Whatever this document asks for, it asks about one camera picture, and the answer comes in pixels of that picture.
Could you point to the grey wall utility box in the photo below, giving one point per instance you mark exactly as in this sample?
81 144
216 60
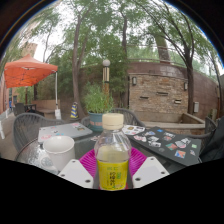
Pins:
196 107

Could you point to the green plant in blue pot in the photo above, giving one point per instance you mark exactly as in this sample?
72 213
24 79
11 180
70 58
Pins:
97 100

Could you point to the grey laptop with stickers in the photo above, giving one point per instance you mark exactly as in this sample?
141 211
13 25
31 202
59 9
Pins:
63 130

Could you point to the white ceramic mug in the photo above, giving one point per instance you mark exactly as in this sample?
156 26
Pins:
60 153

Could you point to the group of dark patio chairs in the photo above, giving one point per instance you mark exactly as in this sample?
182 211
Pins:
23 108

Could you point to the yellow blue striped cone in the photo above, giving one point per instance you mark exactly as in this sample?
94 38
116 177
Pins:
74 111

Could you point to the wall lantern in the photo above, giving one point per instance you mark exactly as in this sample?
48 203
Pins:
185 86
134 81

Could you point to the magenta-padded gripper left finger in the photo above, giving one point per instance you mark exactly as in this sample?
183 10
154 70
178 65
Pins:
75 173

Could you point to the clear bottle with yellow label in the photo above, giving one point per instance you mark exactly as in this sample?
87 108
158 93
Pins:
112 166

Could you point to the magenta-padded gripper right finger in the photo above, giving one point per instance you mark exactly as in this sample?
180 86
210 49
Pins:
150 171

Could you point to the orange canopy tent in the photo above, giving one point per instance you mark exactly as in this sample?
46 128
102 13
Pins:
28 71

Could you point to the grey mesh patio chair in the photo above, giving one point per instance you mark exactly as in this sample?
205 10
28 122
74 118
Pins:
26 130
131 116
209 125

